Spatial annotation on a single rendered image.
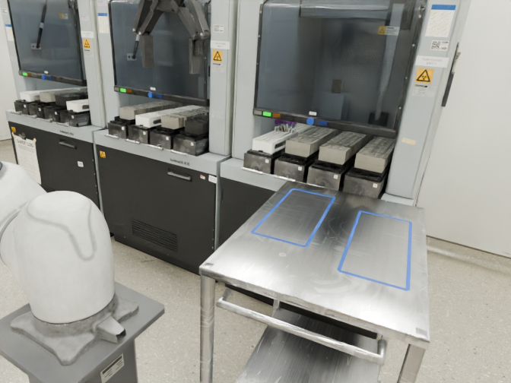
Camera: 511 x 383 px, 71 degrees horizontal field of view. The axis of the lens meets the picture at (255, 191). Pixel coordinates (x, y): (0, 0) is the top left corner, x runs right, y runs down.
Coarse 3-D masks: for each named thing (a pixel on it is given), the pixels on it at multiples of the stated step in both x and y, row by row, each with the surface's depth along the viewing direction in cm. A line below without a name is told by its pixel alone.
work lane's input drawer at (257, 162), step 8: (248, 152) 158; (256, 152) 156; (280, 152) 162; (248, 160) 158; (256, 160) 156; (264, 160) 154; (272, 160) 154; (248, 168) 160; (256, 168) 157; (264, 168) 156; (272, 168) 156
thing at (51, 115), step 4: (44, 108) 217; (48, 108) 216; (52, 108) 214; (56, 108) 215; (60, 108) 222; (64, 108) 216; (44, 112) 218; (48, 112) 217; (52, 112) 214; (56, 112) 213; (48, 116) 218; (52, 116) 216; (56, 116) 214; (44, 120) 213; (48, 120) 212; (52, 120) 217; (56, 120) 215
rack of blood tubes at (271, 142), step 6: (270, 132) 172; (276, 132) 173; (282, 132) 174; (294, 132) 175; (258, 138) 160; (264, 138) 160; (270, 138) 161; (276, 138) 162; (282, 138) 163; (252, 144) 159; (258, 144) 158; (264, 144) 156; (270, 144) 155; (276, 144) 173; (282, 144) 173; (264, 150) 157; (270, 150) 156; (276, 150) 160
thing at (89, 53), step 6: (6, 12) 220; (84, 18) 191; (6, 24) 224; (6, 30) 226; (12, 36) 224; (84, 42) 196; (84, 48) 197; (84, 54) 199; (90, 54) 197; (12, 60) 232
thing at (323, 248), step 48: (288, 192) 116; (336, 192) 118; (240, 240) 86; (288, 240) 87; (336, 240) 89; (384, 240) 91; (288, 288) 70; (336, 288) 71; (384, 288) 72; (288, 336) 131; (336, 336) 132; (384, 336) 129
